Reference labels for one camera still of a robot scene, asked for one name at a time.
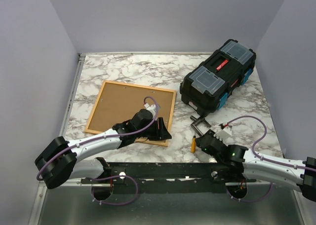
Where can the aluminium extrusion rail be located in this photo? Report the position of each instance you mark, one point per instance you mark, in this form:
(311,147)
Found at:
(284,182)

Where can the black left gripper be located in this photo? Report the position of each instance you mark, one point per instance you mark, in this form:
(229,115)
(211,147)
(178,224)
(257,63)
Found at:
(163,133)

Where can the orange handled screwdriver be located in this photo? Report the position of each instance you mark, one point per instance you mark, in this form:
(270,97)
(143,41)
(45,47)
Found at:
(193,145)

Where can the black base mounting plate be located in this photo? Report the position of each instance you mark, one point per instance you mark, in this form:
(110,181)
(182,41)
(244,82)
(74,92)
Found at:
(128,177)

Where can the grey metal clamp tool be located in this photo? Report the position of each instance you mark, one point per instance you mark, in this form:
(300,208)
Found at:
(197,121)

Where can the black plastic toolbox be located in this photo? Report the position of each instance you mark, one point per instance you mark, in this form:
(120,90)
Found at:
(207,88)

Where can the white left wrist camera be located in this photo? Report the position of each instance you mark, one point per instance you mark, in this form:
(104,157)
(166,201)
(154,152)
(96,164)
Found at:
(153,109)

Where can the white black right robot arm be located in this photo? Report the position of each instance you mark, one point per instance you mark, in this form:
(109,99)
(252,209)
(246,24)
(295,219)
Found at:
(242,163)

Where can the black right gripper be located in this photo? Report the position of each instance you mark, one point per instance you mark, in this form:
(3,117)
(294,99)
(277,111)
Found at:
(210,132)

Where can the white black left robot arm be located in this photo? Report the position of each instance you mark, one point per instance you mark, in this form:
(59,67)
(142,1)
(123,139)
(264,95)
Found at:
(57,162)

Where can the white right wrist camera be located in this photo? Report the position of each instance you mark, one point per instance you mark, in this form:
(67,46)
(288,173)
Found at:
(223,132)

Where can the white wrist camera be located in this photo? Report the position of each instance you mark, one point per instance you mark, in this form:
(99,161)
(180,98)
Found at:
(153,109)
(223,132)

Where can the orange wooden picture frame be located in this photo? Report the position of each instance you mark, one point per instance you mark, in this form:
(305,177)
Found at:
(118,102)

